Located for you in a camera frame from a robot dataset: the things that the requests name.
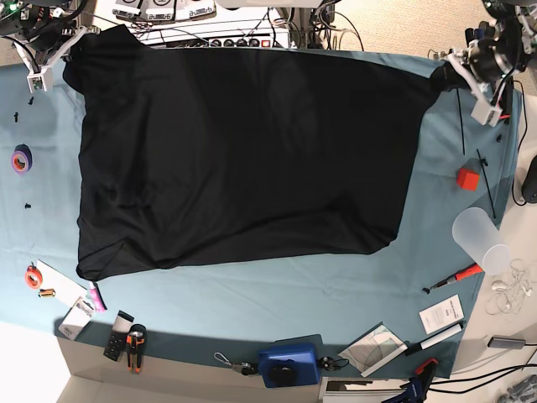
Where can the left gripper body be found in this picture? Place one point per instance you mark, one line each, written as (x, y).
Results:
(493, 52)

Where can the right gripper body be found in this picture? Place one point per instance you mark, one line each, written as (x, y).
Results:
(39, 28)

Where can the black t-shirt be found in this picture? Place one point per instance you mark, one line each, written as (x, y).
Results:
(222, 155)

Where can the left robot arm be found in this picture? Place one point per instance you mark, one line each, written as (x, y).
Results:
(523, 12)

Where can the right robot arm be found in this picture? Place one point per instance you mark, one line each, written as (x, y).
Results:
(39, 4)

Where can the orange black clamp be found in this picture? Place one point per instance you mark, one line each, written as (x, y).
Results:
(505, 117)

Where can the long black rod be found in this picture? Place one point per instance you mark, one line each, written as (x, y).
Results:
(461, 123)

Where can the short black rod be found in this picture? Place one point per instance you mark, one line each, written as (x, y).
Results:
(484, 165)

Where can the red cube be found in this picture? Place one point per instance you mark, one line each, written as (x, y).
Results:
(467, 179)

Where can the purple tape roll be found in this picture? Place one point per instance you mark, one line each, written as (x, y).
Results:
(22, 159)

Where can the black computer mouse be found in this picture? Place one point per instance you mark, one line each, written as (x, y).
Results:
(529, 187)

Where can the translucent plastic cup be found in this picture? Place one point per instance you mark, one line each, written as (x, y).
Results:
(477, 235)

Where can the orange black screwdriver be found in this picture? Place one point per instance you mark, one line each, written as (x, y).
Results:
(469, 271)

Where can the white earphones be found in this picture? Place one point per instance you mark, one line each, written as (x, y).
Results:
(512, 289)

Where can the teal table cloth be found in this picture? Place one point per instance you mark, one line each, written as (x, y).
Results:
(193, 312)

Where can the orange tape roll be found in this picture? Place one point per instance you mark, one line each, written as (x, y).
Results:
(33, 277)

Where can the white printed card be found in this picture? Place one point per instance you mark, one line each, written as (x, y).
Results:
(442, 314)

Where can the small brass battery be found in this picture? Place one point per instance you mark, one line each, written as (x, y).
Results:
(45, 293)

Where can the white paper sheet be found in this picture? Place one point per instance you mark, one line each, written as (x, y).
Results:
(66, 290)

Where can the grey usb hub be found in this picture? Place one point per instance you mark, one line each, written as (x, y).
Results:
(503, 342)

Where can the white packaged card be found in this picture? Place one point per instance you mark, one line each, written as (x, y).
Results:
(76, 319)

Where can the black white marker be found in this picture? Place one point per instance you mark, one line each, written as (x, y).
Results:
(433, 340)

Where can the folded map booklet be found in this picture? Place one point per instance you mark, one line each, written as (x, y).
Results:
(373, 350)

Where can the black remote control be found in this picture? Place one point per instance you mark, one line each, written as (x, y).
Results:
(117, 339)

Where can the orange black pliers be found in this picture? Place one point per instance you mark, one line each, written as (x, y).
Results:
(135, 347)

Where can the blue orange bottom clamp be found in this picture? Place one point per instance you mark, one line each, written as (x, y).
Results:
(415, 390)

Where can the blue plastic box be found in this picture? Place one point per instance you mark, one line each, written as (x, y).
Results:
(289, 366)

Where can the metal carabiner keyring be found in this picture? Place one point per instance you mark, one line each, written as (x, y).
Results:
(242, 368)

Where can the power strip with red switch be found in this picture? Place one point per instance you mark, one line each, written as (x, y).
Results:
(231, 42)

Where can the black clip with ring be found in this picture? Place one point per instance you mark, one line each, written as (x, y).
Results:
(329, 364)

